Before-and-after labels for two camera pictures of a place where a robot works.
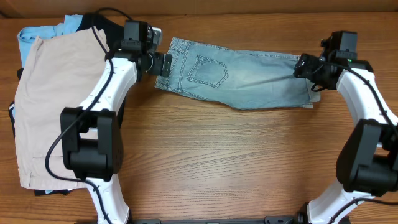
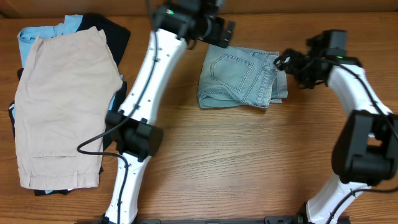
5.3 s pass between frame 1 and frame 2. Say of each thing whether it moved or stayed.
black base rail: stayed
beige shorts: stayed
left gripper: moved
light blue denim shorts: moved
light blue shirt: stayed
